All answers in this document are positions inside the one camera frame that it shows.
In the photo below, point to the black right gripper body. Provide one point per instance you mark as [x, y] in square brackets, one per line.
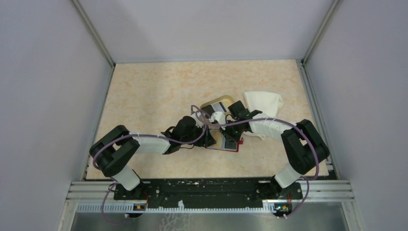
[233, 132]

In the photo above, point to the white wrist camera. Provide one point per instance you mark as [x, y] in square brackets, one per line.
[199, 118]
[217, 119]

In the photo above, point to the beige plastic tray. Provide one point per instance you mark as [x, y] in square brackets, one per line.
[226, 99]

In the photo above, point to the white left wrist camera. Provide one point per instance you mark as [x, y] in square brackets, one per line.
[199, 118]

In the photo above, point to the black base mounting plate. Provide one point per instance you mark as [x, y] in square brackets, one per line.
[209, 193]

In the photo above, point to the aluminium frame rail left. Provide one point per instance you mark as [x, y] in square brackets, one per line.
[93, 32]

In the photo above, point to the aluminium frame rail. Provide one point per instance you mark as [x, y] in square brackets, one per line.
[93, 32]
[319, 191]
[332, 10]

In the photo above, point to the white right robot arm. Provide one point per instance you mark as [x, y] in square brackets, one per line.
[304, 146]

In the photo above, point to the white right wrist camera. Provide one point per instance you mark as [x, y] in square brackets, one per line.
[217, 119]

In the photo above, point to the white cloth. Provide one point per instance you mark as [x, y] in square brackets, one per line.
[267, 102]

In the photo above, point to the red leather card holder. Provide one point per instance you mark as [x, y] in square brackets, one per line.
[239, 143]

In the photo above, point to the aluminium frame rail right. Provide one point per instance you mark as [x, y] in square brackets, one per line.
[332, 10]

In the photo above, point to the black silver-striped VIP card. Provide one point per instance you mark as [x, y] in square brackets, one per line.
[214, 107]

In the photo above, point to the aluminium front frame rail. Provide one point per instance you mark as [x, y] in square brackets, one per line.
[319, 191]

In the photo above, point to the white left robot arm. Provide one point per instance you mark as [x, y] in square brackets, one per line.
[112, 153]

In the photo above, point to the white slotted cable duct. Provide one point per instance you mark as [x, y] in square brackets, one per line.
[131, 208]

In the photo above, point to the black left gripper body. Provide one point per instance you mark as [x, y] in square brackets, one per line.
[204, 141]

